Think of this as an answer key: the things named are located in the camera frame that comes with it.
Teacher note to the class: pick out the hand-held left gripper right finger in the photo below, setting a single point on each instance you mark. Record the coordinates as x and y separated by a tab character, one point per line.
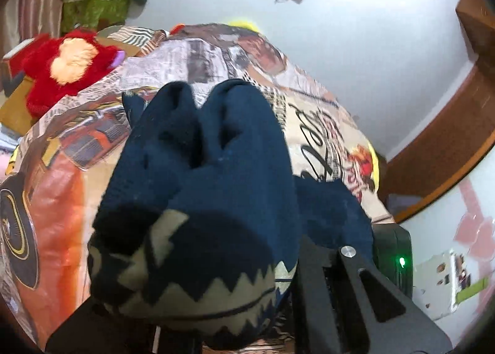
313	300

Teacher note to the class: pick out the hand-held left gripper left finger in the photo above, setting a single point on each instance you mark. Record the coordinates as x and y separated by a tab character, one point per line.
96	334

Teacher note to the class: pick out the navy patterned knit garment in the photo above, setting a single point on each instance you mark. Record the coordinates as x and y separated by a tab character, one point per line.
216	184

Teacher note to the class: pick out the white cabinet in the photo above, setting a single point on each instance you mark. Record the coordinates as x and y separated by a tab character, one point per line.
437	230

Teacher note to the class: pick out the pink paper sticker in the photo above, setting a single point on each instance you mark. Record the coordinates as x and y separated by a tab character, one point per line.
475	222

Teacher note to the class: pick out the car printed bedsheet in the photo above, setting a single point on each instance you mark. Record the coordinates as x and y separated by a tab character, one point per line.
77	137

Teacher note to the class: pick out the wooden board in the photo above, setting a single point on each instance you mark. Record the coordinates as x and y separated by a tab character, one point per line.
477	25

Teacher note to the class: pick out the red plush toy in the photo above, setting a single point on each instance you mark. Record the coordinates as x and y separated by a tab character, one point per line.
42	79

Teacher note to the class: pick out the yellow cloth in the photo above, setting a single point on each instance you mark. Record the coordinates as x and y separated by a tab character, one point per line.
243	24

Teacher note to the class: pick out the zebra striped cloth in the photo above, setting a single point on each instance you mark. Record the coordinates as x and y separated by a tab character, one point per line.
131	33

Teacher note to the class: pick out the green box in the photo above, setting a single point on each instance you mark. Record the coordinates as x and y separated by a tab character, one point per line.
92	10

